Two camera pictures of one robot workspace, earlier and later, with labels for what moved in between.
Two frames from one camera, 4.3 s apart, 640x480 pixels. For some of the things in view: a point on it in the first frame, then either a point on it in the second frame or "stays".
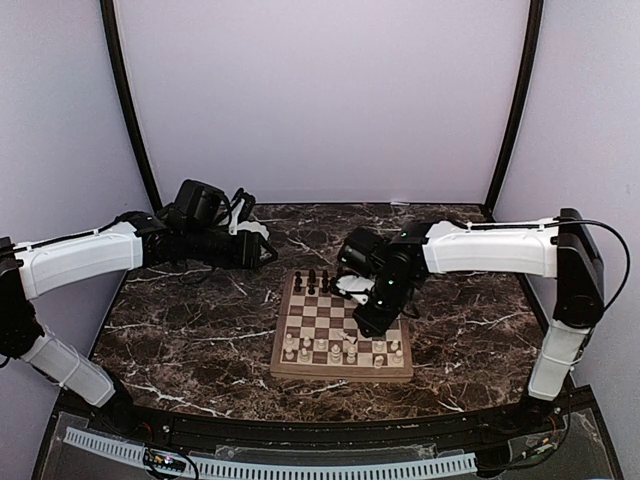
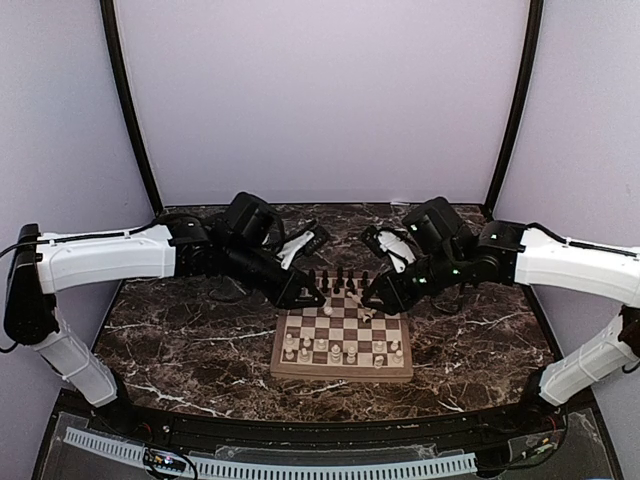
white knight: [304, 357] stays
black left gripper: [247, 254] to [287, 293]
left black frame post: [110, 23] stays
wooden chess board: [318, 338] stays
